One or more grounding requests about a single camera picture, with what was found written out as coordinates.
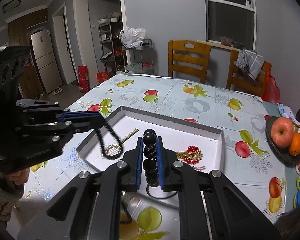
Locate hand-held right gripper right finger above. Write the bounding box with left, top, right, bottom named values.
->
left=156, top=136, right=281, bottom=240

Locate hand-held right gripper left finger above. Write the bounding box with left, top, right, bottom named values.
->
left=17, top=136, right=144, bottom=240

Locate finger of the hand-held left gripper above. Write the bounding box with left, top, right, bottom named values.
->
left=17, top=116, right=108, bottom=143
left=16, top=98, right=103, bottom=126

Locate large black bead bracelet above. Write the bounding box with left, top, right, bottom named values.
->
left=142, top=128, right=180, bottom=201

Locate grey cardboard tray box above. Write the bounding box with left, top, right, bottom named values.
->
left=76, top=105, right=226, bottom=180

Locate small black bead bracelet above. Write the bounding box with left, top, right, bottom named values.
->
left=95, top=123, right=123, bottom=160

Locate gold bead bracelet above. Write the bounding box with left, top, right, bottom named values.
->
left=106, top=144, right=123, bottom=157

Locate person's left forearm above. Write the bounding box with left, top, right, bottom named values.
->
left=0, top=160, right=25, bottom=228

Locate person's left hand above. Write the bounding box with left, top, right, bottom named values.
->
left=9, top=167, right=31, bottom=185

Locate red floor bag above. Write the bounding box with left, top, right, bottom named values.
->
left=77, top=65, right=91, bottom=94

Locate silver refrigerator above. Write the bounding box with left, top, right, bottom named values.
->
left=30, top=29, right=63, bottom=94

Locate small red plastic bag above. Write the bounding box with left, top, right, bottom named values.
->
left=97, top=71, right=111, bottom=83

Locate fruit print tablecloth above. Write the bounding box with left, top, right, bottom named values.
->
left=22, top=71, right=288, bottom=240

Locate ceiling light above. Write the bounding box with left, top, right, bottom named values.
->
left=2, top=0, right=22, bottom=13

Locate metal shelf rack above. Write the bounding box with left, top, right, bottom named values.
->
left=98, top=17, right=123, bottom=73

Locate white plastic bag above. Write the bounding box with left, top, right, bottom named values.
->
left=119, top=27, right=146, bottom=49

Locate wooden chair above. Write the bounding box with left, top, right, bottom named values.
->
left=168, top=40, right=212, bottom=84
left=226, top=49, right=272, bottom=98

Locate red apple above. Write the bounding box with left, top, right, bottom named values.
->
left=270, top=117, right=295, bottom=150

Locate dark fruit bowl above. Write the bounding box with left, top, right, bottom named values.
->
left=265, top=116, right=300, bottom=163

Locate orange red plastic bag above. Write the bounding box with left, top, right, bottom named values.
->
left=262, top=61, right=281, bottom=105

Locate white paper packet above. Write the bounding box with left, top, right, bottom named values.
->
left=277, top=103, right=297, bottom=121

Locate orange fruit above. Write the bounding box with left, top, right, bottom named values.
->
left=289, top=132, right=300, bottom=156

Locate window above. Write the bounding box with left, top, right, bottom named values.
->
left=203, top=0, right=257, bottom=51

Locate wire rack cart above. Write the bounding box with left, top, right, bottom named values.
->
left=121, top=38, right=156, bottom=75

